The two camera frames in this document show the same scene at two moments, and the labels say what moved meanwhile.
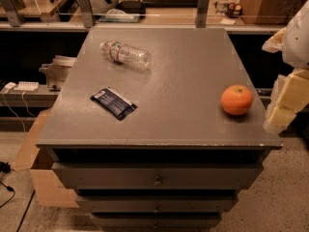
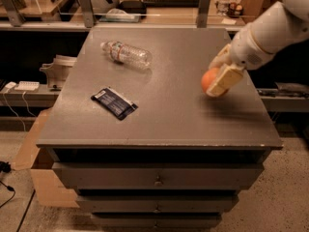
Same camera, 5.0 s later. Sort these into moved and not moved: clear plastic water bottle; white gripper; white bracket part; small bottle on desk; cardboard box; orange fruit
Moved: white gripper; orange fruit
Not moved: clear plastic water bottle; white bracket part; cardboard box; small bottle on desk
